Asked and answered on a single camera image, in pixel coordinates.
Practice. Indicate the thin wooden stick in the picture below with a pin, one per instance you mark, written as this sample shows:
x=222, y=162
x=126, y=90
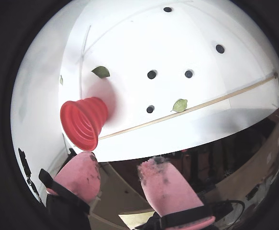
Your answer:
x=141, y=124

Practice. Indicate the translucent white strip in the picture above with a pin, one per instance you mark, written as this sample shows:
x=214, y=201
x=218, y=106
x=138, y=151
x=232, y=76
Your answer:
x=110, y=37

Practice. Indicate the red collapsible cup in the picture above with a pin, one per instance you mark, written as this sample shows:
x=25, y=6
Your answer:
x=81, y=129

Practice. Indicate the dark green leaf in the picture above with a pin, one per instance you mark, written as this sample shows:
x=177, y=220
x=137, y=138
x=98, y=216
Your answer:
x=101, y=72

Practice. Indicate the pink covered gripper finger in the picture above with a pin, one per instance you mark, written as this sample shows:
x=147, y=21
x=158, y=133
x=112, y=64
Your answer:
x=79, y=177

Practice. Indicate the light green leaf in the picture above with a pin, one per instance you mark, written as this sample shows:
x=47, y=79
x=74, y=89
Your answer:
x=180, y=105

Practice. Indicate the large dark blueberry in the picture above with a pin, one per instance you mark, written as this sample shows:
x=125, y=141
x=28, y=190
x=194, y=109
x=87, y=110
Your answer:
x=220, y=49

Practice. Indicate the pink stained gripper finger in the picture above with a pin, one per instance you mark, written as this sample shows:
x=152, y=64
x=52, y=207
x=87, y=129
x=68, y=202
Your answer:
x=168, y=189

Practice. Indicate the tiny green leaf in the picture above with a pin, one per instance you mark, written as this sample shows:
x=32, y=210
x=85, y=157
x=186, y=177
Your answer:
x=61, y=80

